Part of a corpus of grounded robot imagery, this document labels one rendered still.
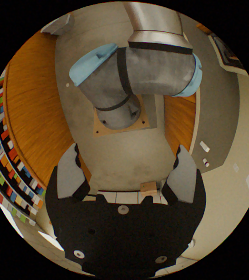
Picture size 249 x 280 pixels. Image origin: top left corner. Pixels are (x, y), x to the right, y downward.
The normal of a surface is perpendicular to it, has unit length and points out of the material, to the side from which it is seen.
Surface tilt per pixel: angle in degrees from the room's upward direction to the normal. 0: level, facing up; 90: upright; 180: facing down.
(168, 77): 37
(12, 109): 90
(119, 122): 24
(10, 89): 90
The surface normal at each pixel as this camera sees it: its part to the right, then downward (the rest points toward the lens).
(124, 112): 0.42, 0.66
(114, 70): -0.21, 0.69
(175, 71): 0.02, 0.91
